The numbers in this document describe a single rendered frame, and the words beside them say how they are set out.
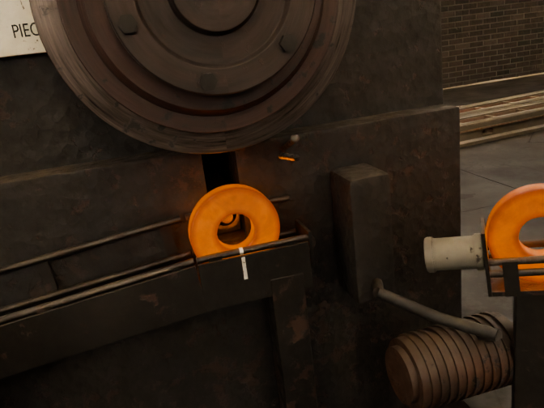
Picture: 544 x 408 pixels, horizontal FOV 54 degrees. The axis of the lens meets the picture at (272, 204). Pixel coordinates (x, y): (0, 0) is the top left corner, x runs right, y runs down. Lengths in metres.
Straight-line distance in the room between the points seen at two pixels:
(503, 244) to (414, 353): 0.23
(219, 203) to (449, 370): 0.46
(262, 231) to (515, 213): 0.40
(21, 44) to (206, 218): 0.40
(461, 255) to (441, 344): 0.16
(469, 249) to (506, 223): 0.07
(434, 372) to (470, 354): 0.07
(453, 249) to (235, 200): 0.36
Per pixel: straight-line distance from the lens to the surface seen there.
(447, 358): 0.95
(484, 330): 0.95
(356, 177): 0.93
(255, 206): 0.90
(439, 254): 0.92
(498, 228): 0.91
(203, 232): 0.90
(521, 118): 4.99
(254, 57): 0.76
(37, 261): 0.97
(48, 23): 0.82
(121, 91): 0.80
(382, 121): 1.04
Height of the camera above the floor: 1.05
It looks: 17 degrees down
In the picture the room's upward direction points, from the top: 7 degrees counter-clockwise
